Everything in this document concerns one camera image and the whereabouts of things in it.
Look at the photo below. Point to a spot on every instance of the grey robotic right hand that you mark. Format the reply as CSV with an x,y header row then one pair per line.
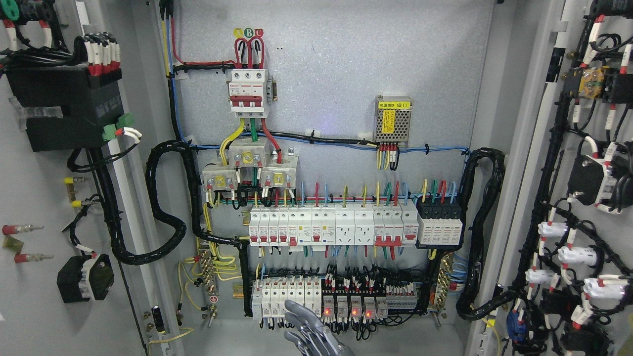
x,y
313,337

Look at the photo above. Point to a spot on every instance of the grey cabinet door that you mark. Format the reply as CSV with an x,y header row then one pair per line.
x,y
34,319
554,276

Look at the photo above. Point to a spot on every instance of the relay row with red lights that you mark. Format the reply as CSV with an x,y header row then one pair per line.
x,y
341,310

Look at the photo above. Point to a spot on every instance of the lower white mini breaker row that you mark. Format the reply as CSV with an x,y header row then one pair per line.
x,y
269,296

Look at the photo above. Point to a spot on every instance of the brass ground terminal bar left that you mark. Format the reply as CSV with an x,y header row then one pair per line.
x,y
208,282

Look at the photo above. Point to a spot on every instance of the white socket breaker row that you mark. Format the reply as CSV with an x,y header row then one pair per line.
x,y
334,225

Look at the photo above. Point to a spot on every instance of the brass terminal bar right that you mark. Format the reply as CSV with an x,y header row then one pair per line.
x,y
441,289

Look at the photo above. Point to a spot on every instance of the black surge protector module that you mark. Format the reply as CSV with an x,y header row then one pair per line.
x,y
440,226

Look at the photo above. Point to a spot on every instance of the right current transformer block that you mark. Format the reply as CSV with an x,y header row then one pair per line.
x,y
283,175

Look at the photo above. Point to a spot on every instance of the upper current transformer block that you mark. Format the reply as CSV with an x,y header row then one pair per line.
x,y
243,152

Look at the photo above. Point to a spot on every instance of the perforated metal power supply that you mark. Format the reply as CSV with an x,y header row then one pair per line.
x,y
393,115

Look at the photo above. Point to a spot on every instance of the red white main circuit breaker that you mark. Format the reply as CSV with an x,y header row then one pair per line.
x,y
250,93

